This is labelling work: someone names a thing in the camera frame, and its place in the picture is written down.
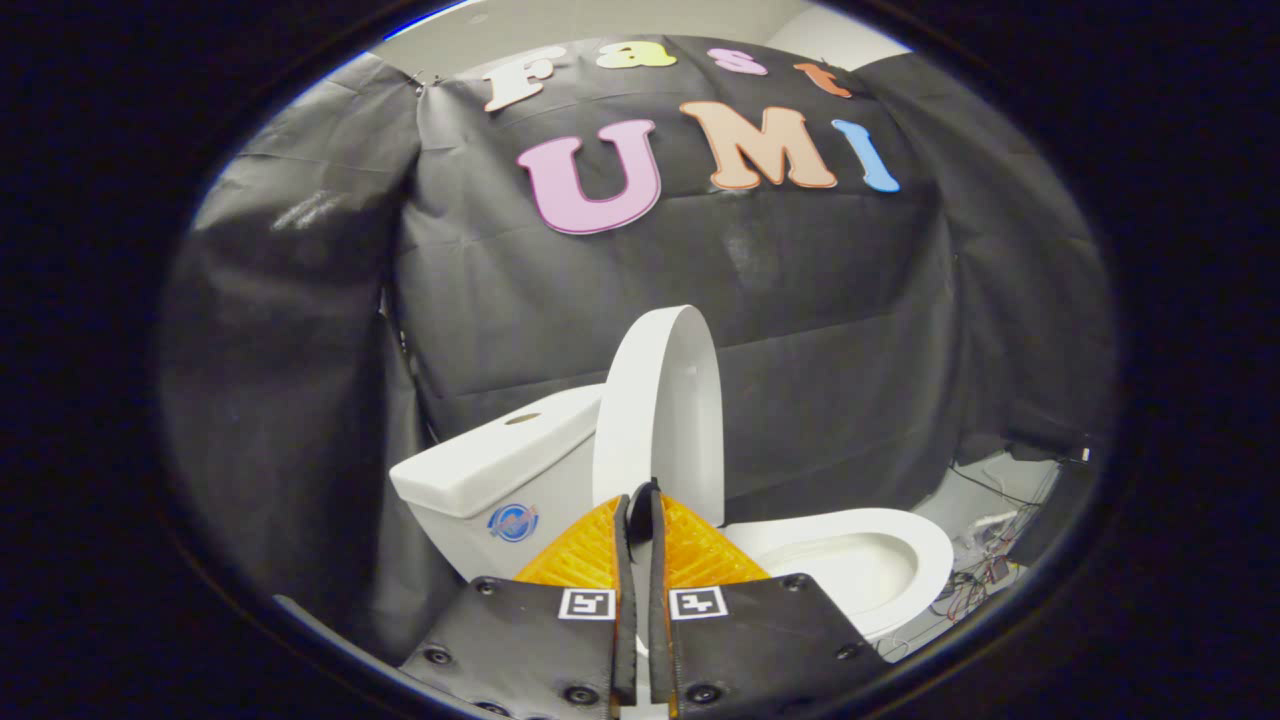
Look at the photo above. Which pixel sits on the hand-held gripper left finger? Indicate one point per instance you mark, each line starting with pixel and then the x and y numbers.
pixel 625 600

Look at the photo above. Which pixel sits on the white toilet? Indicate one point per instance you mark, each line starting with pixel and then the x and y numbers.
pixel 500 460

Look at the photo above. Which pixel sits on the black backdrop cloth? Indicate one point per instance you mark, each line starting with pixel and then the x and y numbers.
pixel 850 330

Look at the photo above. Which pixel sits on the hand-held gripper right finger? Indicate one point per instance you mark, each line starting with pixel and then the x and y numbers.
pixel 658 620

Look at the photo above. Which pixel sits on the white toilet seat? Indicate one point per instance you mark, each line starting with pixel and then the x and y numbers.
pixel 930 565

